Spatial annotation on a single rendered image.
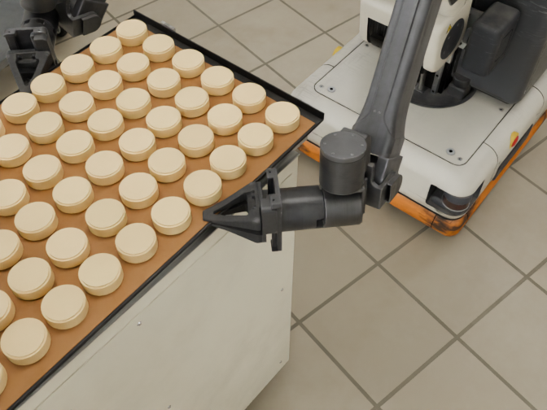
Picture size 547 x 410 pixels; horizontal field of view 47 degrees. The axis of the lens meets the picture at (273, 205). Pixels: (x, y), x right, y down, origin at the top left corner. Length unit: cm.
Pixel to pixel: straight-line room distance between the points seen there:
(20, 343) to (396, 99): 53
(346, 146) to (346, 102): 112
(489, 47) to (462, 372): 82
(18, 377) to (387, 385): 112
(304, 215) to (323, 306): 100
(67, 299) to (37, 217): 13
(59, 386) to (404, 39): 61
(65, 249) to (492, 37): 117
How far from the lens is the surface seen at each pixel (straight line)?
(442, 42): 158
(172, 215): 81
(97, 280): 77
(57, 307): 77
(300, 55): 248
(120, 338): 87
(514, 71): 188
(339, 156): 76
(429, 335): 179
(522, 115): 199
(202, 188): 83
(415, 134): 183
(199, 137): 89
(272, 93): 98
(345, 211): 81
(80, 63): 105
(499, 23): 168
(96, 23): 119
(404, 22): 84
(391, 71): 84
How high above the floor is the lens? 156
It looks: 52 degrees down
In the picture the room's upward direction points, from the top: straight up
